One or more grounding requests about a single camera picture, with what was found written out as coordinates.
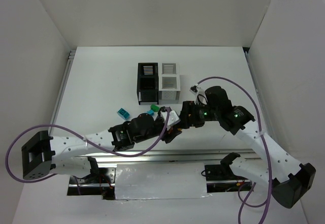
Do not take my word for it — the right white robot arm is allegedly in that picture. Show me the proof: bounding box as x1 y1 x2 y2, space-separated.
178 86 316 209

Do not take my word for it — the teal curved lego brick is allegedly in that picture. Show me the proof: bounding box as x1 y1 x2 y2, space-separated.
117 108 130 120

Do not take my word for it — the teal long lego brick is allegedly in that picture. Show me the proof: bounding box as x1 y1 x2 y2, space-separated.
146 109 154 116

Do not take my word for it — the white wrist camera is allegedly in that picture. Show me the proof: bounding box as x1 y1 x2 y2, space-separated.
160 110 181 127
189 84 205 103

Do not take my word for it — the white slotted container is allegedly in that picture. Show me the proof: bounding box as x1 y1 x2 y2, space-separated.
158 62 181 104

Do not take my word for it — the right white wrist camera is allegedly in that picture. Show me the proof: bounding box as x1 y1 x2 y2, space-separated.
189 84 205 103

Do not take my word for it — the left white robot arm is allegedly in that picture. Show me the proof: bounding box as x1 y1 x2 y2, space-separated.
21 108 181 181

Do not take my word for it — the black slotted container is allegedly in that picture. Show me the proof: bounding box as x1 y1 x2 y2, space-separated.
137 62 159 105

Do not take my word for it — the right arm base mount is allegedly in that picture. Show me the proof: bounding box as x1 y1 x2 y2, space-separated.
201 153 251 193

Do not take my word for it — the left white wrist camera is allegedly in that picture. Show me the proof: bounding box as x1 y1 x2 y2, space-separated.
160 110 181 127

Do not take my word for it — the green curved lego brick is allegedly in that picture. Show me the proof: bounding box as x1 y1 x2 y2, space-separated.
150 104 160 112

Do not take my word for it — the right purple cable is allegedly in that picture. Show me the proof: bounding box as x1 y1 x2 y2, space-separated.
196 76 273 224

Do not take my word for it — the white tape covered plate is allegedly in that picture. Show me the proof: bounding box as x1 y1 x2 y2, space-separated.
115 163 208 200

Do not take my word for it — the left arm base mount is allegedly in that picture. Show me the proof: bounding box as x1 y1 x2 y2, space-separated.
67 156 117 200

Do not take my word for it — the purple cable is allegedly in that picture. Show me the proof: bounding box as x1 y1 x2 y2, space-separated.
196 76 273 224
5 107 171 183

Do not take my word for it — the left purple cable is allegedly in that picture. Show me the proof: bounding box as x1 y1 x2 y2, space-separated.
5 107 171 183

